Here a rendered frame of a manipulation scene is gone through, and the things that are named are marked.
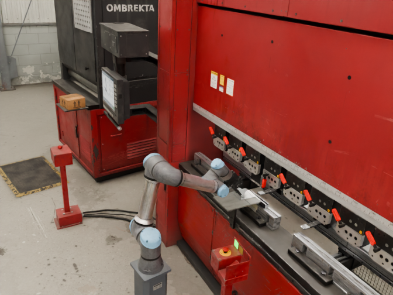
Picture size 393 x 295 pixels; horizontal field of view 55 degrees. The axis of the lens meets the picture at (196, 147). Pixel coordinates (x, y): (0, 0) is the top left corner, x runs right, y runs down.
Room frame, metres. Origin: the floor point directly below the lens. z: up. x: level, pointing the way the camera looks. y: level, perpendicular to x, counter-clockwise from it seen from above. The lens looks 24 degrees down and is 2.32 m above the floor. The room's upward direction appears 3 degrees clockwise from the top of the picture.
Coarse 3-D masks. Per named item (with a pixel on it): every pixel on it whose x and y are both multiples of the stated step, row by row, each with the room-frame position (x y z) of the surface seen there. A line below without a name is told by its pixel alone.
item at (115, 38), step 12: (108, 24) 3.15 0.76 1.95; (120, 24) 3.19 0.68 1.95; (108, 36) 3.00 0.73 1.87; (120, 36) 2.80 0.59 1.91; (132, 36) 2.84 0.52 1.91; (144, 36) 2.89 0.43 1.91; (108, 48) 3.03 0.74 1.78; (120, 48) 2.80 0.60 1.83; (132, 48) 2.84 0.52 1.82; (144, 48) 2.89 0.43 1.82; (120, 60) 3.20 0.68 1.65; (120, 72) 3.20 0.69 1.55
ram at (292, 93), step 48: (240, 48) 2.44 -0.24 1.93; (288, 48) 2.07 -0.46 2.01; (336, 48) 1.79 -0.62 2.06; (384, 48) 1.59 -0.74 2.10; (240, 96) 2.39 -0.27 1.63; (288, 96) 2.02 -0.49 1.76; (336, 96) 1.75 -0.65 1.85; (384, 96) 1.54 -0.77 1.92; (288, 144) 1.97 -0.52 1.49; (336, 144) 1.69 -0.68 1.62; (384, 144) 1.49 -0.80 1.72; (384, 192) 1.44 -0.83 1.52
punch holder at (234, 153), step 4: (232, 136) 2.43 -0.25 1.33; (232, 140) 2.43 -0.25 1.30; (236, 140) 2.39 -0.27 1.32; (240, 140) 2.35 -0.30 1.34; (232, 144) 2.42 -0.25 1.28; (236, 144) 2.38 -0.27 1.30; (240, 144) 2.34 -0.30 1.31; (244, 144) 2.35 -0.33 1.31; (232, 148) 2.41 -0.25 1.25; (236, 148) 2.38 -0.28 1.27; (244, 148) 2.35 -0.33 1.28; (228, 152) 2.45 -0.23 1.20; (232, 152) 2.41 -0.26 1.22; (236, 152) 2.37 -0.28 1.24; (240, 152) 2.33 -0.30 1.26; (232, 156) 2.41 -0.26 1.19; (236, 156) 2.36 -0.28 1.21; (240, 156) 2.33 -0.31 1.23; (236, 160) 2.36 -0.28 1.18; (240, 160) 2.34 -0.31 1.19
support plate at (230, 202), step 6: (216, 198) 2.14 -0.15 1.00; (222, 198) 2.14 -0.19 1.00; (228, 198) 2.15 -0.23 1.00; (234, 198) 2.15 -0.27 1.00; (252, 198) 2.16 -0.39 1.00; (222, 204) 2.07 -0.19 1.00; (228, 204) 2.08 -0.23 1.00; (234, 204) 2.08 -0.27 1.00; (240, 204) 2.08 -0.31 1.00; (246, 204) 2.09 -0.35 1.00; (252, 204) 2.10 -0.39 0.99; (228, 210) 2.01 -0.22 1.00
